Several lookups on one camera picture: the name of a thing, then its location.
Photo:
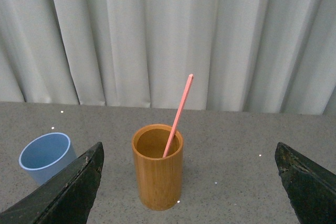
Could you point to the pink chopstick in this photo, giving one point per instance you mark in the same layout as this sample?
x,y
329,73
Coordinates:
x,y
178,114

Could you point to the bamboo chopstick holder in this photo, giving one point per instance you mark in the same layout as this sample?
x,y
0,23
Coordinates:
x,y
159,178

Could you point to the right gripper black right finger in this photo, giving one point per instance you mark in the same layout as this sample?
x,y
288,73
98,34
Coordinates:
x,y
309,186

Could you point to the blue plastic cup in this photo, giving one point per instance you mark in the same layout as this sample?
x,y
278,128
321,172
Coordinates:
x,y
46,156

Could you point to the white pleated curtain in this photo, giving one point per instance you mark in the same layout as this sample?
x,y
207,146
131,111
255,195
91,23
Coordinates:
x,y
275,56

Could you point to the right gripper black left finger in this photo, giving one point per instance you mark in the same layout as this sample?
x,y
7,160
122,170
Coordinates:
x,y
67,197

